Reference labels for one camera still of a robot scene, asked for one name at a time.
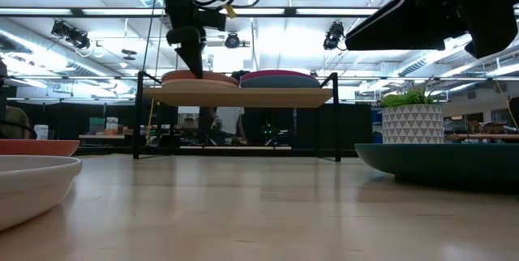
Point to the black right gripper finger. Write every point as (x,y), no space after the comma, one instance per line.
(492,22)
(405,22)

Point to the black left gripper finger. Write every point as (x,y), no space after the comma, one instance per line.
(192,52)

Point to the orange plastic plate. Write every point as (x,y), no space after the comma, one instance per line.
(217,77)
(36,147)

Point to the dark teal plastic plate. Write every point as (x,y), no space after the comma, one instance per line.
(438,159)

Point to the round black ceiling lamp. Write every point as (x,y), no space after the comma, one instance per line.
(232,41)

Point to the green potted plant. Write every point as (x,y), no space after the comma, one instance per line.
(399,99)

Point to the person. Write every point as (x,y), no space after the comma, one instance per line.
(231,121)
(14,119)

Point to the white triangle-pattern plant pot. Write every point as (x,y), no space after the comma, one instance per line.
(413,125)

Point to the white box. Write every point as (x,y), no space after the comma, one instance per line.
(112,123)

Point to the wooden background bench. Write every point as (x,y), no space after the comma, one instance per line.
(482,135)

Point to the green box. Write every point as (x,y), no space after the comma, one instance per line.
(97,125)

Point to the wooden background table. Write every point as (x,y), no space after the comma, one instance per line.
(101,136)

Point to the white container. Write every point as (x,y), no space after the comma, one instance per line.
(41,132)

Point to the wooden shelf black metal frame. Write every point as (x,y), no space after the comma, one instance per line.
(243,98)

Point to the black metal rig frame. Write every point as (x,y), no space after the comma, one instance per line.
(290,11)

